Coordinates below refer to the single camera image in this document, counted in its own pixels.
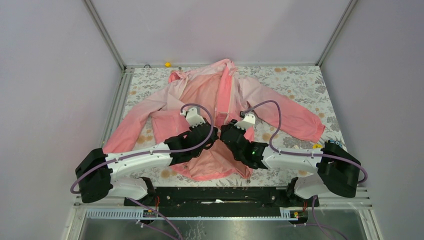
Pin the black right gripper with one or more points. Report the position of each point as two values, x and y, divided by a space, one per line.
231 125

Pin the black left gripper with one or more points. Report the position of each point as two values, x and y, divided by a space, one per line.
215 137

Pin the pink zip-up jacket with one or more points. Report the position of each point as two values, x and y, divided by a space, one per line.
156 99

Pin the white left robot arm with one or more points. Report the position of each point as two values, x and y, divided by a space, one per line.
101 175

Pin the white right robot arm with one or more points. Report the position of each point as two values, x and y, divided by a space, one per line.
331 168

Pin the yellow round token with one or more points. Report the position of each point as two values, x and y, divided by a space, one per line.
317 146

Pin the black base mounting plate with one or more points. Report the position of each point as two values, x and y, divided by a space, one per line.
210 202

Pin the small yellow block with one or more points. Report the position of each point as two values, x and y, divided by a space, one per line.
168 64

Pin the small owl figurine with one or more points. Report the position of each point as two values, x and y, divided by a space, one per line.
336 142

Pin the floral patterned table mat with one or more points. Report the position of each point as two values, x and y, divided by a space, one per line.
302 84

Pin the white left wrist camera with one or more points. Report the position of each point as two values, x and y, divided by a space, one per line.
193 117

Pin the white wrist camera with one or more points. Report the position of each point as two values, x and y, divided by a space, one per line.
193 117
247 122

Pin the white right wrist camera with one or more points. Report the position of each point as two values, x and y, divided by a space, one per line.
247 122

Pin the aluminium frame rail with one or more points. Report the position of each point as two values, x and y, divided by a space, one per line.
97 20

